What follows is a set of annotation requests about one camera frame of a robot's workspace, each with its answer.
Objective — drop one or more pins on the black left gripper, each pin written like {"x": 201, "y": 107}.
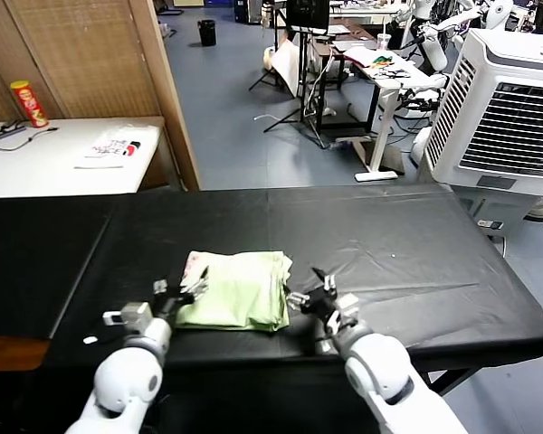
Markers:
{"x": 172, "y": 303}

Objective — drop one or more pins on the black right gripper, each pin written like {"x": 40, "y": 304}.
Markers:
{"x": 320, "y": 306}

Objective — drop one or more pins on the light green t-shirt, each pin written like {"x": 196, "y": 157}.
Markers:
{"x": 240, "y": 294}

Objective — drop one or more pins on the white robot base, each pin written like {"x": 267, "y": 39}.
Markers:
{"x": 421, "y": 144}

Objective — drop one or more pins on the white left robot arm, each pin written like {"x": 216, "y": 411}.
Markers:
{"x": 126, "y": 375}

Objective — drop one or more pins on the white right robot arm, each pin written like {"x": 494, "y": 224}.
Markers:
{"x": 389, "y": 384}

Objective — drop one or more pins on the black table cover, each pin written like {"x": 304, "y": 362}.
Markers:
{"x": 27, "y": 262}
{"x": 412, "y": 235}

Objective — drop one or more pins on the folded white printed t-shirt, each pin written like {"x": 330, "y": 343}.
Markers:
{"x": 113, "y": 149}

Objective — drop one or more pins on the white side table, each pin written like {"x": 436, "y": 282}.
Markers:
{"x": 36, "y": 174}

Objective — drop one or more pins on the grey floor power strip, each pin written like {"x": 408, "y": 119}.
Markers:
{"x": 489, "y": 223}

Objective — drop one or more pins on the black monitor stand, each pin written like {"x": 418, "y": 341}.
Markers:
{"x": 305, "y": 90}

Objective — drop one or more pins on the black power strip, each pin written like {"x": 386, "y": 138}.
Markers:
{"x": 11, "y": 129}

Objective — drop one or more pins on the white leaning board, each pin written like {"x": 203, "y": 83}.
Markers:
{"x": 287, "y": 62}

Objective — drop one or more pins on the red chips can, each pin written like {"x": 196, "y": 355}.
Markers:
{"x": 28, "y": 104}

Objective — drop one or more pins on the cream paper roll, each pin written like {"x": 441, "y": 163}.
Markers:
{"x": 269, "y": 58}

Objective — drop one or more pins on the white standing desk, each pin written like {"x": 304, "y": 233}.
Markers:
{"x": 420, "y": 77}

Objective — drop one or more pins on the white pink desk cloth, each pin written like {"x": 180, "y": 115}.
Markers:
{"x": 359, "y": 54}

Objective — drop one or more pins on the green orange cloth bundle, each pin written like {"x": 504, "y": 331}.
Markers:
{"x": 381, "y": 59}

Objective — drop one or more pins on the round fan base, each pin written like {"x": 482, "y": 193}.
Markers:
{"x": 540, "y": 209}

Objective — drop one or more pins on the wooden partition screen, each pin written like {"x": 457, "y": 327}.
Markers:
{"x": 86, "y": 59}

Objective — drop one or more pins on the white air cooler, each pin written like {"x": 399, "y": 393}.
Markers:
{"x": 493, "y": 113}

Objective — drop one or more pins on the black trash bin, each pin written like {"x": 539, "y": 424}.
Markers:
{"x": 207, "y": 33}

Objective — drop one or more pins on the plastic cup with straw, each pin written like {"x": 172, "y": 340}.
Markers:
{"x": 382, "y": 42}

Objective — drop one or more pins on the white humanoid robot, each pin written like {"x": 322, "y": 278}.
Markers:
{"x": 431, "y": 44}
{"x": 494, "y": 11}

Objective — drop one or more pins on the black monitor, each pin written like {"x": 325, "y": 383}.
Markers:
{"x": 307, "y": 13}

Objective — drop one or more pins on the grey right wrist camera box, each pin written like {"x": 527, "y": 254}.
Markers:
{"x": 346, "y": 307}

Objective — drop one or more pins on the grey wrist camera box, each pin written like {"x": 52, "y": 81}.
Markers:
{"x": 346, "y": 307}
{"x": 133, "y": 314}

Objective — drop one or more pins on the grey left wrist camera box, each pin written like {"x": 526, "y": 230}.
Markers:
{"x": 133, "y": 314}

